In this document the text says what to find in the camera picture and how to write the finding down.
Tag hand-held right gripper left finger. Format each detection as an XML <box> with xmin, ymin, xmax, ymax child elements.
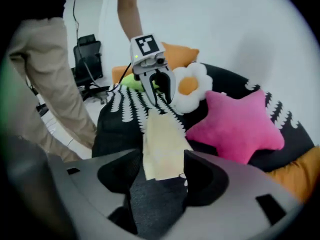
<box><xmin>47</xmin><ymin>148</ymin><xmax>146</xmax><ymax>235</ymax></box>

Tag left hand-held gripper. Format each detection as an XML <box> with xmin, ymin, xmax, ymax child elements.
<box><xmin>129</xmin><ymin>34</ymin><xmax>178</xmax><ymax>109</ymax></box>

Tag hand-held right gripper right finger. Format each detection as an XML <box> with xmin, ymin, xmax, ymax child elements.
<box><xmin>159</xmin><ymin>149</ymin><xmax>305</xmax><ymax>240</ymax></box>

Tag cream cloth garment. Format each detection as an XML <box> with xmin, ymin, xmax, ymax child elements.
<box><xmin>141</xmin><ymin>108</ymin><xmax>193</xmax><ymax>181</ymax></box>

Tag person's left forearm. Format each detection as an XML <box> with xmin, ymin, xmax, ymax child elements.
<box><xmin>117</xmin><ymin>0</ymin><xmax>144</xmax><ymax>44</ymax></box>

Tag green star pillow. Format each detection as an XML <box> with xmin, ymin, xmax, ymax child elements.
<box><xmin>120</xmin><ymin>73</ymin><xmax>161</xmax><ymax>94</ymax></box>

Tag orange square cushion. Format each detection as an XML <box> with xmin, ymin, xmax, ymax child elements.
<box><xmin>264</xmin><ymin>146</ymin><xmax>320</xmax><ymax>205</ymax></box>
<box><xmin>161</xmin><ymin>41</ymin><xmax>200</xmax><ymax>69</ymax></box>

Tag white flower pillow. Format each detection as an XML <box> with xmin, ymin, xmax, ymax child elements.
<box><xmin>171</xmin><ymin>62</ymin><xmax>213</xmax><ymax>114</ymax></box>

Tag orange bolster cushion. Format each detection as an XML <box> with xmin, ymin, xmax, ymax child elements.
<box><xmin>111</xmin><ymin>65</ymin><xmax>133</xmax><ymax>85</ymax></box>

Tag black white patterned sofa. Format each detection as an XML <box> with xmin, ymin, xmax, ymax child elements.
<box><xmin>91</xmin><ymin>62</ymin><xmax>316</xmax><ymax>235</ymax></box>

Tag pink star pillow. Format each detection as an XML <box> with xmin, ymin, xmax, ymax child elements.
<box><xmin>186</xmin><ymin>89</ymin><xmax>285</xmax><ymax>165</ymax></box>

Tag black office chair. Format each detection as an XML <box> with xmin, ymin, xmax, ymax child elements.
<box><xmin>72</xmin><ymin>33</ymin><xmax>111</xmax><ymax>105</ymax></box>

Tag person's beige trousers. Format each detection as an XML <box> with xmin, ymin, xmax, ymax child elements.
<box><xmin>7</xmin><ymin>17</ymin><xmax>97</xmax><ymax>164</ymax></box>

